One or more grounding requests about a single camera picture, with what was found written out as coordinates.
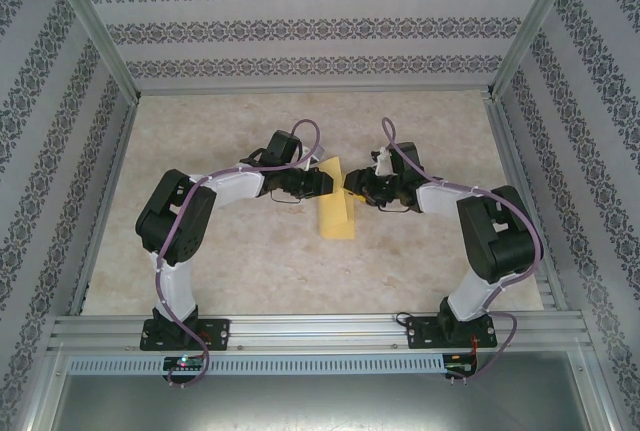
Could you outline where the grey sheet metal panel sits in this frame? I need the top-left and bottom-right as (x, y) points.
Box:
(49, 373), (601, 431)

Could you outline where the yellow square paper sheet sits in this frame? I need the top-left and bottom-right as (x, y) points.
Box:
(316, 155), (357, 241)

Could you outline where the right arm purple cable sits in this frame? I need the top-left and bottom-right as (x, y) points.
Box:
(381, 117), (545, 383)

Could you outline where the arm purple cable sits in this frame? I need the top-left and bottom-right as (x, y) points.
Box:
(381, 117), (545, 383)
(155, 119), (324, 390)

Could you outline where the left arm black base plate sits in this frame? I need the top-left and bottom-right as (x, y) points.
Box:
(141, 318), (232, 353)

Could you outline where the aluminium mounting rail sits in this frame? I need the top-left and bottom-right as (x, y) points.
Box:
(47, 314), (596, 352)

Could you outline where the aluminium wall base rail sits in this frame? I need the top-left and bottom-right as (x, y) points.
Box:
(132, 81), (496, 97)

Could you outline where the grey slotted cable duct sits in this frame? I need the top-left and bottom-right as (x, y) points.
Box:
(66, 354), (446, 374)

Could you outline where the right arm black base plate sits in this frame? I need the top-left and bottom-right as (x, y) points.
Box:
(405, 314), (497, 351)

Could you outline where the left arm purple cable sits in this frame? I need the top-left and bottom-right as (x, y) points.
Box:
(155, 119), (324, 390)

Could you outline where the aluminium side rail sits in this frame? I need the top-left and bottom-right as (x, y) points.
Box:
(484, 95), (571, 312)
(67, 98), (140, 317)

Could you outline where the aluminium corner post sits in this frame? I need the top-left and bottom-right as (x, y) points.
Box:
(487, 0), (586, 101)
(42, 0), (142, 102)

